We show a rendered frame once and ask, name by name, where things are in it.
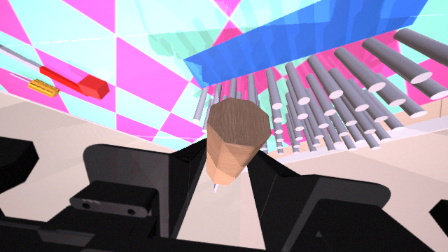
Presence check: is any yellow ribbed screwdriver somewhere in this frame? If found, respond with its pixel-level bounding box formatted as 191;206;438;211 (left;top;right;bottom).
10;72;60;97

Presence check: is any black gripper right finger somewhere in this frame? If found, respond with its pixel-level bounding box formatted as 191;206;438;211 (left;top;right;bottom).
247;150;391;252

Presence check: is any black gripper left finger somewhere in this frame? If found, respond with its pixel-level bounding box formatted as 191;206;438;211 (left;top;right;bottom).
83;138;207;239

